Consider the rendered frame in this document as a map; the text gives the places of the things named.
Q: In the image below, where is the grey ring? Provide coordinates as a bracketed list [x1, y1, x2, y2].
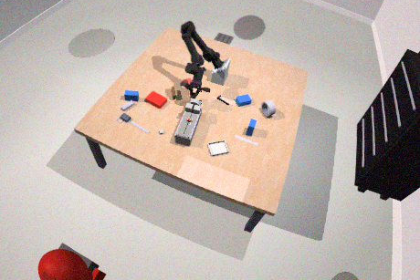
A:
[261, 99, 276, 117]

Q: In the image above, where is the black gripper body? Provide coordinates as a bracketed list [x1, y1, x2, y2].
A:
[180, 75, 210, 93]

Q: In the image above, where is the blue rectangular block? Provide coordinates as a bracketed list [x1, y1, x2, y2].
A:
[236, 94, 252, 107]
[246, 119, 257, 137]
[124, 90, 139, 101]

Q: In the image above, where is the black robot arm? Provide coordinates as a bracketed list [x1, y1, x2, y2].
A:
[180, 21, 225, 88]

